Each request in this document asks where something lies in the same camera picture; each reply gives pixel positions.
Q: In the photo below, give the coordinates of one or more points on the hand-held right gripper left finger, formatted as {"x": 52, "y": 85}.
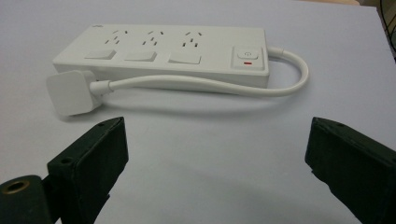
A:
{"x": 90, "y": 168}

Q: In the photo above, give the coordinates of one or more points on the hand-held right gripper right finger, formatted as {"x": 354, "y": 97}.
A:
{"x": 355, "y": 165}

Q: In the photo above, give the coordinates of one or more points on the white power plug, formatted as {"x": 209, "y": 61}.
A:
{"x": 72, "y": 92}

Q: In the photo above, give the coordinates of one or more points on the white power strip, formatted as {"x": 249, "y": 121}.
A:
{"x": 174, "y": 53}

